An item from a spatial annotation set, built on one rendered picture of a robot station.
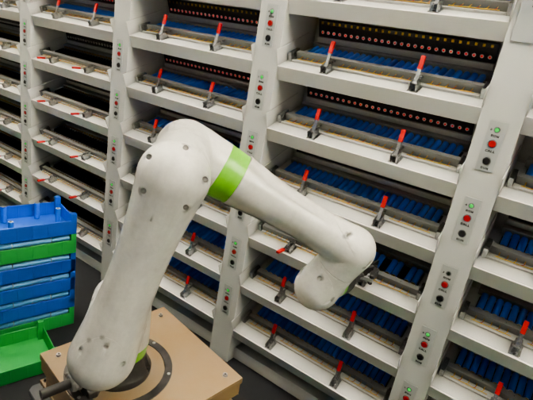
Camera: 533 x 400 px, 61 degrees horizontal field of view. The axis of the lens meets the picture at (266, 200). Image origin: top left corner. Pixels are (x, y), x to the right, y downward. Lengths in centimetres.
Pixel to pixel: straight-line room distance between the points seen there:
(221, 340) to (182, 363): 60
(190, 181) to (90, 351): 38
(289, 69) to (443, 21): 45
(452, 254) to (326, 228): 44
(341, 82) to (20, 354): 144
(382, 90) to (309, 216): 48
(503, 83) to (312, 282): 64
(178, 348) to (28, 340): 81
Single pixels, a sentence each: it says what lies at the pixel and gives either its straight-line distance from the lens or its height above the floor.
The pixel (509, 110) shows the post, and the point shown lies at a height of 113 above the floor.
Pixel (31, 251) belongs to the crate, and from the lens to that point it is 181.
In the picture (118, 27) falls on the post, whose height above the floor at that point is 115.
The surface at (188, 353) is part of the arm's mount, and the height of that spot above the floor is 38.
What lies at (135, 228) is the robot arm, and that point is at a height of 86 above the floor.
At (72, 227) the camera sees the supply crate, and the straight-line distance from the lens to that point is 182.
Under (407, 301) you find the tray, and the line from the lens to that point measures 140.
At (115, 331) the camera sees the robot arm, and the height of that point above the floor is 65.
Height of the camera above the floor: 118
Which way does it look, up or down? 19 degrees down
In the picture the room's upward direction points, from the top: 10 degrees clockwise
